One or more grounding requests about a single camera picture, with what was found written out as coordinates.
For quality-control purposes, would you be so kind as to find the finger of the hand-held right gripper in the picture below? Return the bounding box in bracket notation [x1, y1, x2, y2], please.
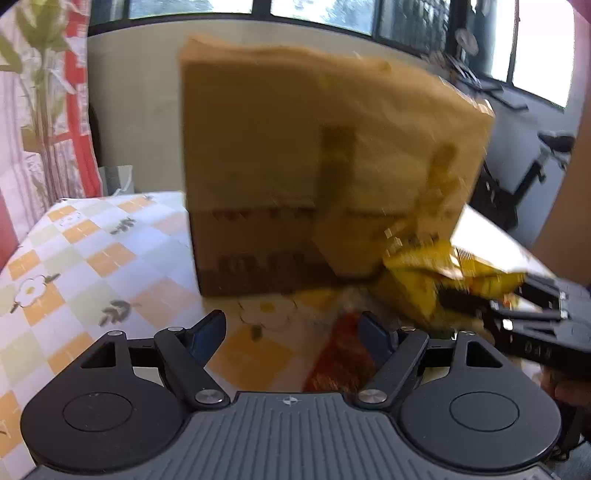
[517, 275, 570, 310]
[436, 282, 497, 320]

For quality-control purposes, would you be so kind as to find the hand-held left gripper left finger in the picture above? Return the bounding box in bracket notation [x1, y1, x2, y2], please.
[81, 310, 230, 409]

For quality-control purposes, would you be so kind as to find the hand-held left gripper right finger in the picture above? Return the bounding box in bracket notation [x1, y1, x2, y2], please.
[355, 311, 505, 411]

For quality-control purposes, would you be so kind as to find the orange snack packet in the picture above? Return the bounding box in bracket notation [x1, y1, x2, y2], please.
[302, 311, 384, 393]

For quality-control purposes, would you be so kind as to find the yellow chip bag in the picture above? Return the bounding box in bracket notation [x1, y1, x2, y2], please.
[374, 237, 527, 328]

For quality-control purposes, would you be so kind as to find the brown paper bag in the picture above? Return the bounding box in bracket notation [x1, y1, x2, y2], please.
[179, 34, 496, 298]

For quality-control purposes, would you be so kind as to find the person's right hand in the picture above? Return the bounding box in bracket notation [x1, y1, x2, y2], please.
[542, 369, 591, 407]

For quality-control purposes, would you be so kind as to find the black exercise bike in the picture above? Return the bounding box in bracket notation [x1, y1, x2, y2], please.
[450, 28, 578, 234]

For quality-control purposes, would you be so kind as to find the checkered floral tablecloth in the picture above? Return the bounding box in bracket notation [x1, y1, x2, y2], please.
[0, 191, 555, 480]

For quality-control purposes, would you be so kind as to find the printed backdrop curtain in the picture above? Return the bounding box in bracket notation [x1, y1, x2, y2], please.
[0, 0, 102, 268]

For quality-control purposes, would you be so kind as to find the black framed window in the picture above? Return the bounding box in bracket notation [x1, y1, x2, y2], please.
[88, 0, 573, 112]

